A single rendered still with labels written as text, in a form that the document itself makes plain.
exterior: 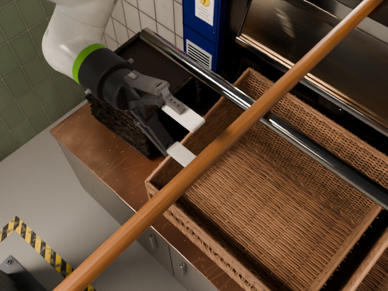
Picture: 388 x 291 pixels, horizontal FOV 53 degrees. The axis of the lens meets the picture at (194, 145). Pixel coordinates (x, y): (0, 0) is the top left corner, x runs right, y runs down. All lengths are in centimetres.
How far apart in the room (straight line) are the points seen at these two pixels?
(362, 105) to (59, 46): 75
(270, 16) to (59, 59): 61
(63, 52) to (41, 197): 135
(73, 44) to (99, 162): 67
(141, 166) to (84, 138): 24
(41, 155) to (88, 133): 75
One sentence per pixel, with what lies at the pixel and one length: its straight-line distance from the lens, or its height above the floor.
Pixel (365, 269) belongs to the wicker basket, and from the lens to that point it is 110.
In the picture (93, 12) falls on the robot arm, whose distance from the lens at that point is 79.
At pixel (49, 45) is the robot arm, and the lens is 83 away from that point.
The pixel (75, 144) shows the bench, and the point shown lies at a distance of 146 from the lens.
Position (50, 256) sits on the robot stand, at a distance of 195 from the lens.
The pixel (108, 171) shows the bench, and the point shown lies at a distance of 138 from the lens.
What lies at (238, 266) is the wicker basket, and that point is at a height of 72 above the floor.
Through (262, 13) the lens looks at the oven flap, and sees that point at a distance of 117.
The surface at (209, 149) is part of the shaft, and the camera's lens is 66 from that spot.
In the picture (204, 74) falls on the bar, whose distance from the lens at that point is 80.
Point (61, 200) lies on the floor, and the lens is 204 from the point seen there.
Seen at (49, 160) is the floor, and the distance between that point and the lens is 217.
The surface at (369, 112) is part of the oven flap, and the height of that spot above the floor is 95.
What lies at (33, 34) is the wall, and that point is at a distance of 192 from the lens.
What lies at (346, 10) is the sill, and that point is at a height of 117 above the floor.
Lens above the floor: 177
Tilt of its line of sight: 58 degrees down
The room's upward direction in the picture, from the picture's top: straight up
